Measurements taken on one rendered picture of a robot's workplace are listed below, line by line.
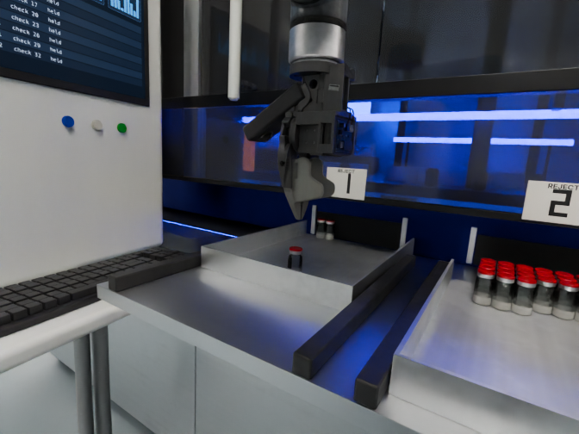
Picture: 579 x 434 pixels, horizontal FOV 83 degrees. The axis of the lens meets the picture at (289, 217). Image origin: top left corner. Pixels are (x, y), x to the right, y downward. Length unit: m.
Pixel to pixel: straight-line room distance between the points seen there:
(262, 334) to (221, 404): 0.75
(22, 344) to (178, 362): 0.67
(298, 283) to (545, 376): 0.27
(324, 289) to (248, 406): 0.65
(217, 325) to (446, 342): 0.24
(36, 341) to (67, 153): 0.38
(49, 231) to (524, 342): 0.79
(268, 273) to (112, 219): 0.50
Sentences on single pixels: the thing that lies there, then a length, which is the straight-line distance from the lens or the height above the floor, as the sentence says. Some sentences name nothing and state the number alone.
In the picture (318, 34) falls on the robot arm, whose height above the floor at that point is 1.22.
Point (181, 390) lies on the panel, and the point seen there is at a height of 0.32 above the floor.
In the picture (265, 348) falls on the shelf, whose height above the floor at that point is 0.88.
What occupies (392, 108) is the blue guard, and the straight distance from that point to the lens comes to 0.66.
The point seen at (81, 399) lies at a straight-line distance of 1.15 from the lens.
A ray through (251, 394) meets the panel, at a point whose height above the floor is 0.44.
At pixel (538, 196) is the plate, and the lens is 0.62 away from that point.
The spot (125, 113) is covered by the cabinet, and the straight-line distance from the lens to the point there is 0.89.
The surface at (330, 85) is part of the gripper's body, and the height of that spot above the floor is 1.16.
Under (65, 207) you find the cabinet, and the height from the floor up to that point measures 0.94.
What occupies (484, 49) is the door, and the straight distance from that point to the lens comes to 0.66.
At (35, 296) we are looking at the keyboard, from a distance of 0.66.
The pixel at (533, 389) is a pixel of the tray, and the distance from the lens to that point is 0.37.
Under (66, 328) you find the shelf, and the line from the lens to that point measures 0.60.
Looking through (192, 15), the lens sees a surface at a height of 1.40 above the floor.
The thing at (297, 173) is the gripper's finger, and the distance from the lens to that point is 0.46.
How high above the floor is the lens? 1.06
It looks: 10 degrees down
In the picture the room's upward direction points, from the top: 3 degrees clockwise
